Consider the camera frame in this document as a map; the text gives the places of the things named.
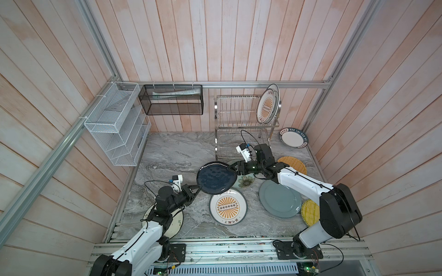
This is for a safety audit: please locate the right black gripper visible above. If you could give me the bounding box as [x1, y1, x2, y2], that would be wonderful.
[227, 160, 265, 177]

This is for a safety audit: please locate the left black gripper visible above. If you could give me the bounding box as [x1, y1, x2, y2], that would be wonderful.
[167, 184, 203, 214]

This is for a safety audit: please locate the dark blue oval plate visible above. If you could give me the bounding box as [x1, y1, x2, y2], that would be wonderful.
[196, 161, 238, 195]

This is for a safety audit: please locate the stainless steel dish rack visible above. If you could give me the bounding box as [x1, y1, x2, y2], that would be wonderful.
[214, 95, 281, 161]

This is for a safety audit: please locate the sunburst plate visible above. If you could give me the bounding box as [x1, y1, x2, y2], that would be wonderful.
[209, 189, 248, 226]
[256, 89, 277, 124]

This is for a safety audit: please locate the white plate with black emblem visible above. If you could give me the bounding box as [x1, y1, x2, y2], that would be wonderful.
[272, 83, 281, 120]

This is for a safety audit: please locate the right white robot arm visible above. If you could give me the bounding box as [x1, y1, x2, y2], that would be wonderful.
[230, 143, 363, 258]

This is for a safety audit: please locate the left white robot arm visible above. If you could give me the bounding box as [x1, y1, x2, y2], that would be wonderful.
[90, 185, 201, 276]

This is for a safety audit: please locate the light green flower plate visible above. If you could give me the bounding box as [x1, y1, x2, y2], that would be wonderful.
[233, 174, 255, 189]

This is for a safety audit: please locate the cream floral plate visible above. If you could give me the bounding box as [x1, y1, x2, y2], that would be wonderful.
[141, 205, 184, 239]

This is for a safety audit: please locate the grey green plain plate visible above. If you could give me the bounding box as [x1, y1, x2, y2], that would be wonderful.
[259, 180, 302, 218]

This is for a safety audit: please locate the orange woven plate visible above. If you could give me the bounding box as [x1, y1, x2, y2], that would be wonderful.
[278, 156, 307, 175]

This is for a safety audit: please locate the white plate with lettered rim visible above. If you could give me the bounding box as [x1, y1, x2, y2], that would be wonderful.
[279, 128, 308, 148]

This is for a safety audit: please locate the yellow woven plate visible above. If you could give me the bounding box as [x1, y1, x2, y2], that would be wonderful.
[301, 200, 320, 227]

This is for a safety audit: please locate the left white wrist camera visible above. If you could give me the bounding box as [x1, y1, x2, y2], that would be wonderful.
[169, 175, 183, 191]

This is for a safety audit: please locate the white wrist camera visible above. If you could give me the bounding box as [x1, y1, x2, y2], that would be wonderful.
[169, 175, 183, 191]
[236, 143, 252, 163]

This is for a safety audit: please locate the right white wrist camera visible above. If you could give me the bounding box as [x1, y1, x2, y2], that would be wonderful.
[236, 143, 252, 163]

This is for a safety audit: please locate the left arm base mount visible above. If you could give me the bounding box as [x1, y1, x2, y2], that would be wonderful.
[158, 236, 186, 263]

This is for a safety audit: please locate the aluminium front rail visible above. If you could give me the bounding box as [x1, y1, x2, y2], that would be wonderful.
[86, 237, 374, 268]

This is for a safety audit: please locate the horizontal aluminium wall rail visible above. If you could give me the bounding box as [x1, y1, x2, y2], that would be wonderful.
[125, 80, 332, 89]

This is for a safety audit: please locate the black mesh wall basket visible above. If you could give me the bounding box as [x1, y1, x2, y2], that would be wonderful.
[138, 84, 204, 116]

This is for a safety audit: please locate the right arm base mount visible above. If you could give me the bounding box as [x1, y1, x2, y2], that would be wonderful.
[272, 235, 323, 260]

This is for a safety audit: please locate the white mesh wall shelf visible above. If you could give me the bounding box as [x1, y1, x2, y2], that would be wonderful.
[85, 82, 151, 167]

